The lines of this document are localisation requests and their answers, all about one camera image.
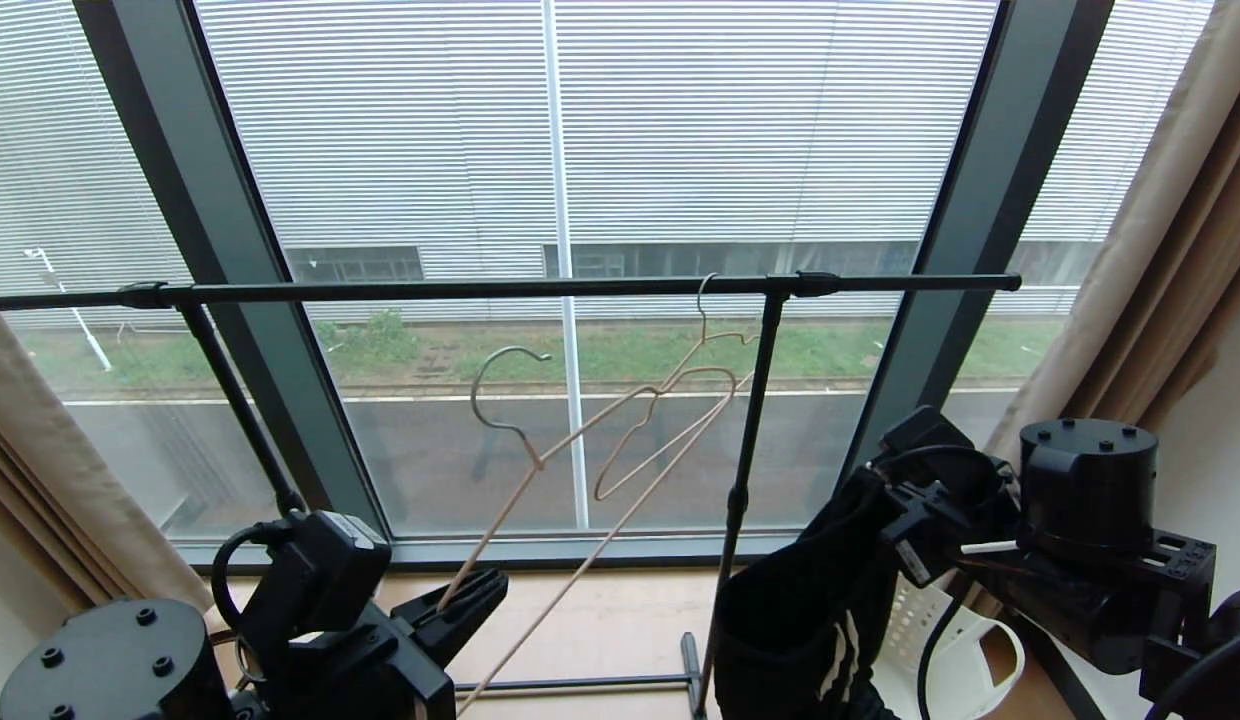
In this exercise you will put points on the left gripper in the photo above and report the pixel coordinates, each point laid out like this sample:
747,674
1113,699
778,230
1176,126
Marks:
360,685

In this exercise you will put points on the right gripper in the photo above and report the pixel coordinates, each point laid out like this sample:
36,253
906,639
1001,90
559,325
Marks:
1070,610

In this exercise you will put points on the pink clothes hanger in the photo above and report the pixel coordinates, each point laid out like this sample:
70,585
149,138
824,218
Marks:
699,305
487,540

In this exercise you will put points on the black shorts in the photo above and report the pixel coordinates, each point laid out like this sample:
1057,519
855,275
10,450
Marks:
780,620

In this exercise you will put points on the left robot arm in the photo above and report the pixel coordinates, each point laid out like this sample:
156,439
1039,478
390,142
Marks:
110,670

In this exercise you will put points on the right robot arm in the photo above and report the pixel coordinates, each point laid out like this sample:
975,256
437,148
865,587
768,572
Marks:
1090,490

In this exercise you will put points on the white laundry basket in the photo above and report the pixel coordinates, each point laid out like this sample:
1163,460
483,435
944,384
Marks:
980,670

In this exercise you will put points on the black clothes rack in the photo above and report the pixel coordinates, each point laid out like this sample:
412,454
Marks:
430,291

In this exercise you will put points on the beige curtain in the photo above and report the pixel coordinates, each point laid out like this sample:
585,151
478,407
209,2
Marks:
40,450
1180,250

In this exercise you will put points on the window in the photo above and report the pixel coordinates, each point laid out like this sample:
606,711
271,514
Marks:
730,150

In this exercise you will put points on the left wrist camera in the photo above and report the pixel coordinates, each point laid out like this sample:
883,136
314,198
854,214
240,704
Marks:
320,570

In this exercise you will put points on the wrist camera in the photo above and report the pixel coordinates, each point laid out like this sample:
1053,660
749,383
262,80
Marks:
320,570
925,435

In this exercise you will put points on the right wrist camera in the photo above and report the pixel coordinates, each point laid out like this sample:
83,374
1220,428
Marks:
925,435

